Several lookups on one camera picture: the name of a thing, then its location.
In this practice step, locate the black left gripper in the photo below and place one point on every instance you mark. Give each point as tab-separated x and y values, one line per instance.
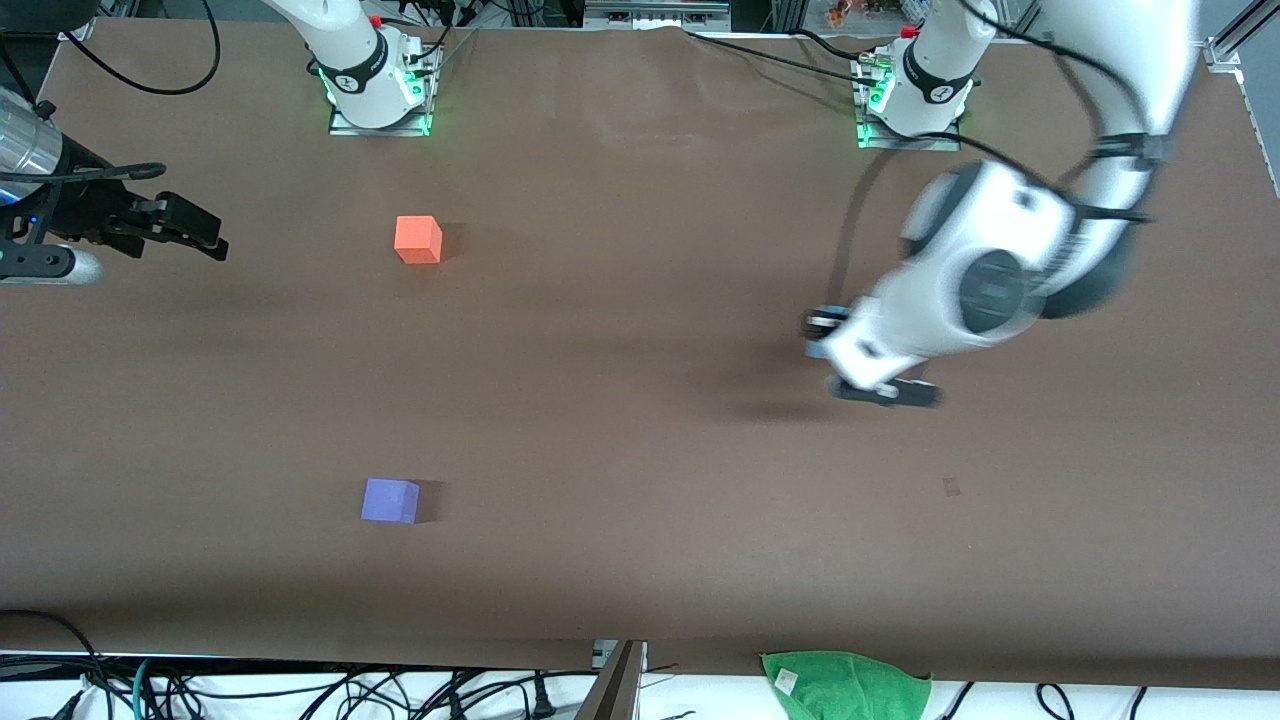
818	325

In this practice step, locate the aluminium frame rail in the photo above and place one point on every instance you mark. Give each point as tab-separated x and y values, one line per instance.
655	12

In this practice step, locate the brown table cover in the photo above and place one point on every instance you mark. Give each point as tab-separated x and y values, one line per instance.
600	400

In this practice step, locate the purple foam block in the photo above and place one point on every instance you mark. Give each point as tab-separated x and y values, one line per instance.
389	500

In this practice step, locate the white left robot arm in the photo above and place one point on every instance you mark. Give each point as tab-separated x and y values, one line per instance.
985	290

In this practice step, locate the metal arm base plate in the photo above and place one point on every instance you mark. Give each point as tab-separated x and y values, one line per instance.
345	127
945	143

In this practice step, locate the aluminium corner bracket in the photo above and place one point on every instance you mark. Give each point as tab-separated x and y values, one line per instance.
1225	52

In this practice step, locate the colourful toy pile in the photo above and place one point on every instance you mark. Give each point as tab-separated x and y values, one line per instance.
870	10

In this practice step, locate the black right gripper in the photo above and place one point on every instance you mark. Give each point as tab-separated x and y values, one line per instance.
88	207

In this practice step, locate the orange foam block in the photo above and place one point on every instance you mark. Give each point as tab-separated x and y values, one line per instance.
417	240

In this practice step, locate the grey metal post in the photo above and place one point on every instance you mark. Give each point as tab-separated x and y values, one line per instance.
615	690

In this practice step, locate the green microfibre cloth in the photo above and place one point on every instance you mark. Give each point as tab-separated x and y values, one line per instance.
845	688

